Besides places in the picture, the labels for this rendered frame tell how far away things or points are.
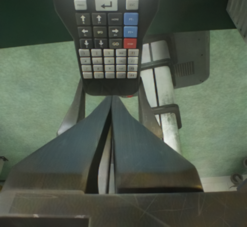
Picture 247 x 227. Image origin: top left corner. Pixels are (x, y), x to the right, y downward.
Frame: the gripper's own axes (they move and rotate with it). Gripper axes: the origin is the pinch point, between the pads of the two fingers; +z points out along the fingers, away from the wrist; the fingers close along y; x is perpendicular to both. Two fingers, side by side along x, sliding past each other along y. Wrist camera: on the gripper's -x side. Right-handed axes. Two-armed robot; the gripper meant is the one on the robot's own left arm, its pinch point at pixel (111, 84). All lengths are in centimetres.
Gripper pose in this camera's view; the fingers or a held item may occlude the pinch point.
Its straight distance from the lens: 27.6
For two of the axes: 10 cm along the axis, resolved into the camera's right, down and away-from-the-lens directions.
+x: -0.1, 1.4, 9.9
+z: -0.1, -9.9, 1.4
